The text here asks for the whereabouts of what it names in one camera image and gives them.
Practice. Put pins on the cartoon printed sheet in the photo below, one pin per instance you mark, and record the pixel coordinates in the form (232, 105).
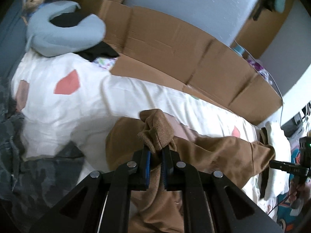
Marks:
(294, 155)

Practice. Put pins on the white detergent bottle blue cap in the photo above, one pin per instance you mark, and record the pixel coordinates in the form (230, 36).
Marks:
(239, 49)

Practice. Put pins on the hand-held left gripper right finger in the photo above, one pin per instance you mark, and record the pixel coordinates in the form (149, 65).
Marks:
(164, 167)

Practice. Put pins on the person's right hand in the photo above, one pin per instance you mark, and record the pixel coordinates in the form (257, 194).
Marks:
(302, 196)

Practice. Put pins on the floral printed cloth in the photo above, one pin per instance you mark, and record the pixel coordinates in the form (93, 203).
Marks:
(104, 63)

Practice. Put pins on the blue neck pillow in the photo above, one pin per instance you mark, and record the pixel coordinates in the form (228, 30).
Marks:
(73, 41)

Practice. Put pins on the white duvet with pink patches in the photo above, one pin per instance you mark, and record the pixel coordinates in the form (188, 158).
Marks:
(97, 102)

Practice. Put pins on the brown printed t-shirt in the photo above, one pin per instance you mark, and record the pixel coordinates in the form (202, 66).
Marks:
(218, 150)

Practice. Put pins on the white garment with black trim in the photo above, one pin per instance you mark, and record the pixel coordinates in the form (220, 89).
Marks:
(277, 138)

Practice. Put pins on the small plush doll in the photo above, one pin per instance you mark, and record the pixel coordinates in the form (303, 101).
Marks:
(32, 1)

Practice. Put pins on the large flat cardboard sheet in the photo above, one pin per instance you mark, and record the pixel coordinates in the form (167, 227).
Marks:
(170, 41)

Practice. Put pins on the purple printed packet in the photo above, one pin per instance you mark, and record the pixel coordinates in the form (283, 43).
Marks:
(256, 65)

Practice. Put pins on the camouflage jacket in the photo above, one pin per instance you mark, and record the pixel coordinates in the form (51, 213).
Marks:
(36, 174)

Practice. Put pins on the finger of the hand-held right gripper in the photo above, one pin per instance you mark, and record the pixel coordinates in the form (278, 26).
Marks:
(279, 166)

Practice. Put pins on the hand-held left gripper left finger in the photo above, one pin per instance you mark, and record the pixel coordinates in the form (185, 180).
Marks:
(145, 165)

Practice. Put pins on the tall cardboard box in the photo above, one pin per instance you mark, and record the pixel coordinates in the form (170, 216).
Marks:
(262, 29)

